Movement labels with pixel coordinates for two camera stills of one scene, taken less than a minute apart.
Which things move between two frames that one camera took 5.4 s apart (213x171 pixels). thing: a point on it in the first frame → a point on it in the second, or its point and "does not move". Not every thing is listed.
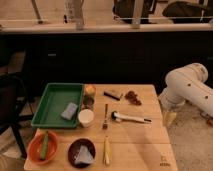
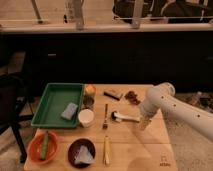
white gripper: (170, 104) → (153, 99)
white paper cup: (85, 118) does not move
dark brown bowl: (81, 152) does not move
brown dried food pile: (132, 97) does not move
